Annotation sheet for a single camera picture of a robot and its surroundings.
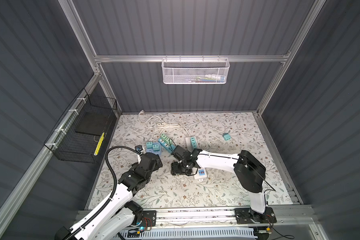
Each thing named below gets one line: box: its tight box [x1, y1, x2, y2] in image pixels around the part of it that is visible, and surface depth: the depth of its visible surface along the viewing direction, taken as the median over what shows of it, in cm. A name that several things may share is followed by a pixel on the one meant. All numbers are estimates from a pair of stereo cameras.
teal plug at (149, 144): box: [146, 141, 153, 149], surface depth 96 cm
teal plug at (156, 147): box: [152, 144, 160, 152], surface depth 96 cm
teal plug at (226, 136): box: [222, 133, 232, 141], surface depth 106 cm
